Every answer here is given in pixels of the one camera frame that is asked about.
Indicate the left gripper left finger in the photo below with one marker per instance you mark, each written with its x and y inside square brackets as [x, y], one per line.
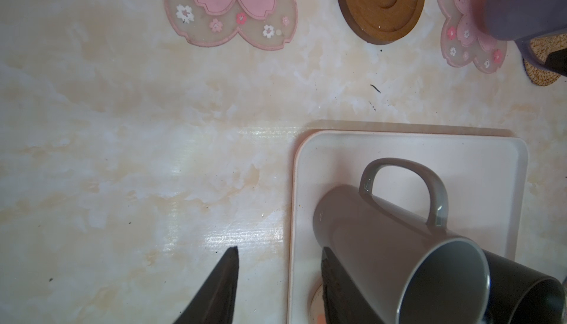
[216, 298]

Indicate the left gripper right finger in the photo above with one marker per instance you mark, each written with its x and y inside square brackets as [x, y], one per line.
[342, 300]

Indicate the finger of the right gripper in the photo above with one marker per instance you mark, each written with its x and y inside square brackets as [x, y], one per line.
[556, 62]

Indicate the rattan woven round coaster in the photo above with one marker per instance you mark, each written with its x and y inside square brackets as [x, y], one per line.
[542, 47]

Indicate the pink flower coaster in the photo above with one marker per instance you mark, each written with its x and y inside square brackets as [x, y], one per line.
[265, 24]
[464, 37]

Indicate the brown wooden round coaster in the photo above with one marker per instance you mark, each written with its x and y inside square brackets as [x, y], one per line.
[381, 22]

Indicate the orange mug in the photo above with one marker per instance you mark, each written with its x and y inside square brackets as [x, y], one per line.
[317, 314]

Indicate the grey mug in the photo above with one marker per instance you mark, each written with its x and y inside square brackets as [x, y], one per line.
[408, 268]

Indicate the translucent plastic tray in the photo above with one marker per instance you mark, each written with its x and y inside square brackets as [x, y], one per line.
[484, 178]

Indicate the black mug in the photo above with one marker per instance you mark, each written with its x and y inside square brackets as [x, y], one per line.
[519, 294]

